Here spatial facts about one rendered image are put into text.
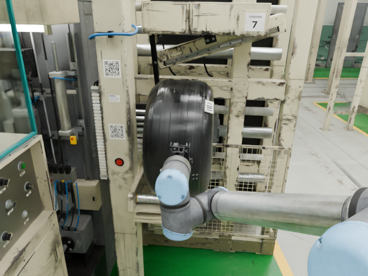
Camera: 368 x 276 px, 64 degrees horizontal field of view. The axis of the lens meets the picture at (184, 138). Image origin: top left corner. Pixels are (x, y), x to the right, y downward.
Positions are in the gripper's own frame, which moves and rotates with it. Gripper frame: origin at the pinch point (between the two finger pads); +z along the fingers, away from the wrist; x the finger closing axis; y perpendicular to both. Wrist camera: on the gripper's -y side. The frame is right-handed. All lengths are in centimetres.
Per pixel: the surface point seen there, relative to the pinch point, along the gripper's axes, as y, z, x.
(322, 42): 83, 989, -395
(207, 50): 39, 55, -8
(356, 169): -94, 242, -195
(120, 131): 2.3, 19.9, 30.7
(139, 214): -39.1, 17.4, 21.7
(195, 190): -19.0, 6.9, -5.6
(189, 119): 12.6, 5.3, -2.2
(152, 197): -29.0, 16.8, 15.0
